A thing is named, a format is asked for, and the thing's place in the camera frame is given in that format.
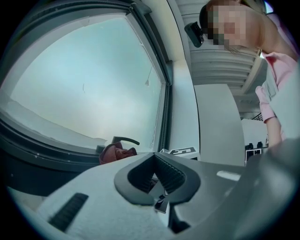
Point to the white partition panel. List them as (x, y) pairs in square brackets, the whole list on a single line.
[(220, 124)]

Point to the black metal railing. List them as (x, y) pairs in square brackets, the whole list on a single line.
[(257, 116)]

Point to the black head-worn camera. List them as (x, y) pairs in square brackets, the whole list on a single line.
[(194, 34)]

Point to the person's right forearm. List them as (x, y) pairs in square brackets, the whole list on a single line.
[(274, 133)]

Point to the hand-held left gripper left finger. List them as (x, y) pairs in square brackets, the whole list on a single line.
[(98, 211)]

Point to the dark grey window frame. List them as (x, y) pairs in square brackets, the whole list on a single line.
[(47, 164)]

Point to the person's pink shirt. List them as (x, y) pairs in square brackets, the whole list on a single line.
[(276, 77)]

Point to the openable frosted window sash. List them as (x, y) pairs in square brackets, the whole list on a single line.
[(82, 82)]

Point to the red wiping cloth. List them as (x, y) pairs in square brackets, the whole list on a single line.
[(112, 153)]

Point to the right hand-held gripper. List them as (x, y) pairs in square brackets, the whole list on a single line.
[(185, 152)]

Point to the person's head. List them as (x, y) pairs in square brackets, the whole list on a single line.
[(234, 23)]

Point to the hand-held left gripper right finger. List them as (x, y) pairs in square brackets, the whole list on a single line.
[(211, 187)]

